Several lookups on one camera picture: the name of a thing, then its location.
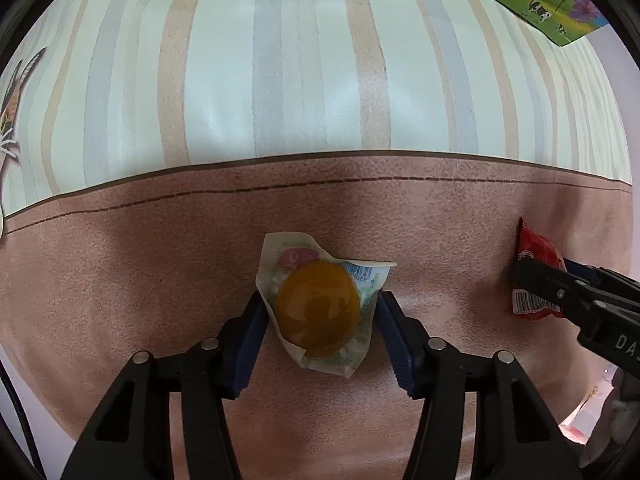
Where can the green printed carton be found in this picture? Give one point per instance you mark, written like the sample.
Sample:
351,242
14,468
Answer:
550,0

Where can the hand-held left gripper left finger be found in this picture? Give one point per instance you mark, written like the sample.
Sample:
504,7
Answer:
247,345

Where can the person's right hand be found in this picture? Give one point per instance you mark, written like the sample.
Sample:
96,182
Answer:
620,410

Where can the striped tablecloth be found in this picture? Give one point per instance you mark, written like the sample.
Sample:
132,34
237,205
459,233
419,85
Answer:
320,85

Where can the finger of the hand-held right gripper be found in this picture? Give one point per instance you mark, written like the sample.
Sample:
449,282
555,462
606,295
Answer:
550,285
595,275

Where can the red snack packet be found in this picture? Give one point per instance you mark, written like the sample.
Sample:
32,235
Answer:
535,252

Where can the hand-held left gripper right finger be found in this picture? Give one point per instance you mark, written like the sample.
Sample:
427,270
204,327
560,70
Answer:
397,345

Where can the orange jelly cup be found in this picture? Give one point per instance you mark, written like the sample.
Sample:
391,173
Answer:
320,305

